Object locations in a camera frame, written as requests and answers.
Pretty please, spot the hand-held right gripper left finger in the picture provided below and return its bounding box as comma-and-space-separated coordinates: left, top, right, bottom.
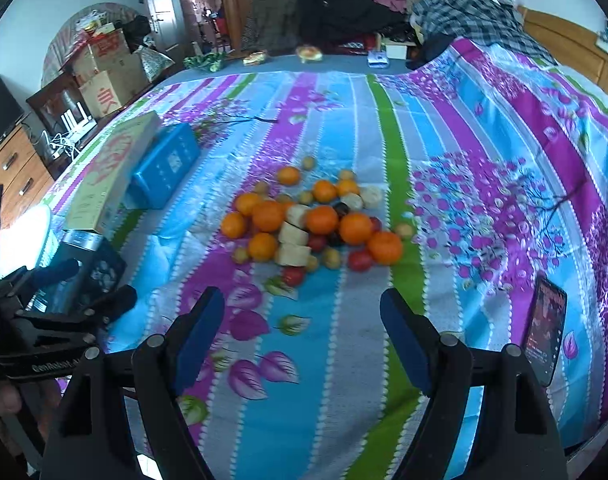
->
39, 287, 226, 480

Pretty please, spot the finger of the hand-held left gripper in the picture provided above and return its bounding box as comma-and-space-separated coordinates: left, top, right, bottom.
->
0, 258, 81, 296
14, 285, 138, 333

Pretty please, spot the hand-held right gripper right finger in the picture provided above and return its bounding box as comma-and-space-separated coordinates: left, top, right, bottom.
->
380, 288, 569, 480

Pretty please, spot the pile of oranges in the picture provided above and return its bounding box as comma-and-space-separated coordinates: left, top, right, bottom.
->
220, 166, 405, 266

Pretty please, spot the person's left hand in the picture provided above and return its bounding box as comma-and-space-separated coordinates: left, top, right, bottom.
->
0, 382, 25, 421

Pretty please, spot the black printed box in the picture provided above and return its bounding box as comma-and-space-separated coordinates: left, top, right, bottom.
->
26, 229, 127, 316

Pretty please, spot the wooden drawer cabinet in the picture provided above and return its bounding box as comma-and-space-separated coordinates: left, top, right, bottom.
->
0, 125, 55, 231

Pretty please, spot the pile of mixed fruit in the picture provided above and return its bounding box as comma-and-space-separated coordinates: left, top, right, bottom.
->
232, 155, 415, 272

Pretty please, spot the long beige cardboard box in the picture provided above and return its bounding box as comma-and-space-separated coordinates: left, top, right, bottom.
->
64, 110, 163, 235

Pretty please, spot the blue cardboard box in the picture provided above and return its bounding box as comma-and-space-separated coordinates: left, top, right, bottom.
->
123, 122, 202, 210

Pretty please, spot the black smartphone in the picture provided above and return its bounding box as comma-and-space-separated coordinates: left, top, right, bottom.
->
522, 272, 568, 387

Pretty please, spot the white router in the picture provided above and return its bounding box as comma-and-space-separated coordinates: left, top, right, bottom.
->
59, 100, 97, 136

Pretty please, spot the brown box with red print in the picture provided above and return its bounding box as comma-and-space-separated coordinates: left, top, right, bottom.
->
86, 30, 132, 68
78, 70, 150, 118

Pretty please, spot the floral printed bed sheet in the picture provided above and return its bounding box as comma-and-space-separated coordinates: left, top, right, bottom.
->
0, 37, 608, 480

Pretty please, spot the patterned bag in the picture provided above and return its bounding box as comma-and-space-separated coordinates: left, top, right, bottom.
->
136, 45, 175, 83

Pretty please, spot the arched floral board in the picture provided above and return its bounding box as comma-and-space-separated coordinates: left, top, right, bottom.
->
41, 2, 150, 91

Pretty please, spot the green vegetable bundle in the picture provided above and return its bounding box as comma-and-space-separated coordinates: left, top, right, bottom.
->
184, 51, 229, 72

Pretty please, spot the plain blue bed sheet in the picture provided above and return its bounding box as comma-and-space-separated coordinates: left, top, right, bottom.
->
169, 52, 425, 78

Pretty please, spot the white door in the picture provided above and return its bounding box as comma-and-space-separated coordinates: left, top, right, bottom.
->
139, 0, 187, 56

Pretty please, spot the navy blue garment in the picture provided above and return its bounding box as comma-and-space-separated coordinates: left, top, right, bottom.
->
406, 32, 464, 71

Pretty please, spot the brown plaid cloth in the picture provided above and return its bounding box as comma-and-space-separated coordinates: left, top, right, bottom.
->
241, 0, 309, 56

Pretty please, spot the dark clothes pile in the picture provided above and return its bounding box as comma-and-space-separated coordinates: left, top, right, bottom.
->
299, 0, 419, 53

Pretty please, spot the blue plaid shirt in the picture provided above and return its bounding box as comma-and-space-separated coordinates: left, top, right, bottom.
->
411, 0, 559, 66

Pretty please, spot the wooden headboard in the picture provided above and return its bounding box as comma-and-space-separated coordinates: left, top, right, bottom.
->
518, 5, 608, 111

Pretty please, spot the dark wooden frame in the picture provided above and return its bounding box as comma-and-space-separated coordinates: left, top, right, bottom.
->
26, 72, 100, 161

